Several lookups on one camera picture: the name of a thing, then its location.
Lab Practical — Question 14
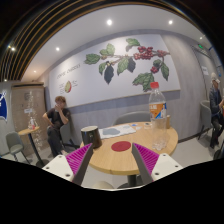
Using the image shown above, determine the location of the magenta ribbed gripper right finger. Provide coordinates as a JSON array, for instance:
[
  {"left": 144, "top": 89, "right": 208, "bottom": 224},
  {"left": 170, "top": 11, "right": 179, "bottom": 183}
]
[{"left": 131, "top": 142, "right": 184, "bottom": 186}]

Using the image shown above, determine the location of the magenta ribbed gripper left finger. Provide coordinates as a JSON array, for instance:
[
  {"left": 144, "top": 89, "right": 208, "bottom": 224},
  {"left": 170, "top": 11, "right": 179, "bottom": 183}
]
[{"left": 42, "top": 143, "right": 94, "bottom": 187}]

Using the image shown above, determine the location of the clear plastic water bottle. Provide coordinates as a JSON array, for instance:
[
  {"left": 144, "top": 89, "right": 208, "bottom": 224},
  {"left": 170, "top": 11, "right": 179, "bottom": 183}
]
[{"left": 149, "top": 82, "right": 167, "bottom": 151}]

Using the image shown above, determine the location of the black cup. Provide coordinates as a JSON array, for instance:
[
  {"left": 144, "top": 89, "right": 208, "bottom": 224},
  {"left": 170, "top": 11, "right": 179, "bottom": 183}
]
[{"left": 81, "top": 126, "right": 102, "bottom": 149}]

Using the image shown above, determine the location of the red round coaster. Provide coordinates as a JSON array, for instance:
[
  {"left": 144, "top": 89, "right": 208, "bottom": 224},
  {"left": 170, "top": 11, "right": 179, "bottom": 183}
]
[{"left": 111, "top": 141, "right": 131, "bottom": 152}]

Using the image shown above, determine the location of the round wooden table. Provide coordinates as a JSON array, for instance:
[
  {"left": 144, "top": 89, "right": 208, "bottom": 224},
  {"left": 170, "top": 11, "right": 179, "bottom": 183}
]
[{"left": 89, "top": 122, "right": 178, "bottom": 187}]

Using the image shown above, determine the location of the dark chair under seated person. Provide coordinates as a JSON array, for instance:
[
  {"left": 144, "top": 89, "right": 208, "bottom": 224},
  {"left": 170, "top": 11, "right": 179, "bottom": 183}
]
[{"left": 60, "top": 123, "right": 79, "bottom": 149}]

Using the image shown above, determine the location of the white placemat paper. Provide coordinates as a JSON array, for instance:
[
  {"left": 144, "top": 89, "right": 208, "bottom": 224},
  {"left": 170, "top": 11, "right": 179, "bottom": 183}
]
[{"left": 99, "top": 124, "right": 136, "bottom": 139}]

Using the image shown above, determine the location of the small round side table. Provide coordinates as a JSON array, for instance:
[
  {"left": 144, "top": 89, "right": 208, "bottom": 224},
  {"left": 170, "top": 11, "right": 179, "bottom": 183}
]
[{"left": 18, "top": 126, "right": 49, "bottom": 168}]

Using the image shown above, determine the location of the grey chair behind table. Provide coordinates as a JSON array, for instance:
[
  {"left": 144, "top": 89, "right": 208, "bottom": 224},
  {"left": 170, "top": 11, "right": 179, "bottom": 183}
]
[{"left": 114, "top": 111, "right": 150, "bottom": 125}]

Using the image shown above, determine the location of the seated person in black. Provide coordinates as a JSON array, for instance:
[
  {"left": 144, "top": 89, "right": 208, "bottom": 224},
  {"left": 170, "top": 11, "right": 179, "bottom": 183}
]
[{"left": 43, "top": 96, "right": 70, "bottom": 157}]

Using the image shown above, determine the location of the small bottle on side table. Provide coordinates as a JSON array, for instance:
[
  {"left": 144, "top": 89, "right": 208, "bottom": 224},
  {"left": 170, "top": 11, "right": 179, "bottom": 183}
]
[{"left": 28, "top": 117, "right": 37, "bottom": 130}]

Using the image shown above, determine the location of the grey-green chair left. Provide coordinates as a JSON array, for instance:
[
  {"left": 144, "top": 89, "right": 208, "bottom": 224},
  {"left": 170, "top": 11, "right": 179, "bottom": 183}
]
[{"left": 6, "top": 131, "right": 24, "bottom": 160}]

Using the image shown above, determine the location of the grey chair at right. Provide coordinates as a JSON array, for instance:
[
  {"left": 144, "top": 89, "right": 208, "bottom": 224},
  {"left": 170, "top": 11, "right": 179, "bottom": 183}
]
[{"left": 199, "top": 100, "right": 213, "bottom": 137}]

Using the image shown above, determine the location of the seated person with cap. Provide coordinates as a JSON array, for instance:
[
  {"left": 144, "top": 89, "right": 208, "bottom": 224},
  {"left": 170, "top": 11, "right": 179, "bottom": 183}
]
[{"left": 209, "top": 73, "right": 224, "bottom": 148}]

